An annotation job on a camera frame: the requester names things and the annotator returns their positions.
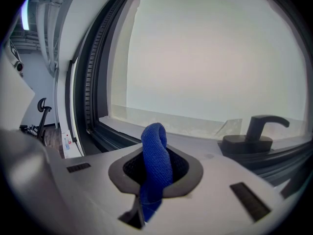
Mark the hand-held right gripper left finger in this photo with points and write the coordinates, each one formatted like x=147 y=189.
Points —
x=93 y=180

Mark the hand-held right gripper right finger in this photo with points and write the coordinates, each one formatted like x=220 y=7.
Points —
x=215 y=192

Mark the blue cleaning cloth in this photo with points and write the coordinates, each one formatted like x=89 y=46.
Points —
x=156 y=160

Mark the blue-label plastic bottle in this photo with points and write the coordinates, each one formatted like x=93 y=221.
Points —
x=65 y=141

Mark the black office chair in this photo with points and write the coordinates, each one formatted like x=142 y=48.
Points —
x=41 y=121

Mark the grey ceiling pipes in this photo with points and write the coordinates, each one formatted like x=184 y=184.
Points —
x=47 y=33

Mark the ceiling light strip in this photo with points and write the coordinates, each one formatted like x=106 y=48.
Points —
x=25 y=13

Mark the wall-mounted camera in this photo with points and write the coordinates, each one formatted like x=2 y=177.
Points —
x=19 y=67

